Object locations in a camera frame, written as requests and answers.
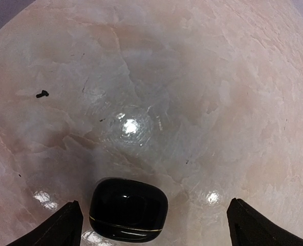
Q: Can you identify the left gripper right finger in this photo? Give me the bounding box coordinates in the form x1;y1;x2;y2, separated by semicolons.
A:
227;198;303;246

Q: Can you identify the small black case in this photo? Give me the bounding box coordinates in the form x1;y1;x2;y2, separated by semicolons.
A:
89;177;168;243

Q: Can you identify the small black debris speck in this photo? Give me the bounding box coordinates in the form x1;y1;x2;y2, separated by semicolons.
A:
36;90;49;98

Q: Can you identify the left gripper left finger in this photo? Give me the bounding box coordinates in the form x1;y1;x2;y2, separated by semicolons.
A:
8;200;83;246

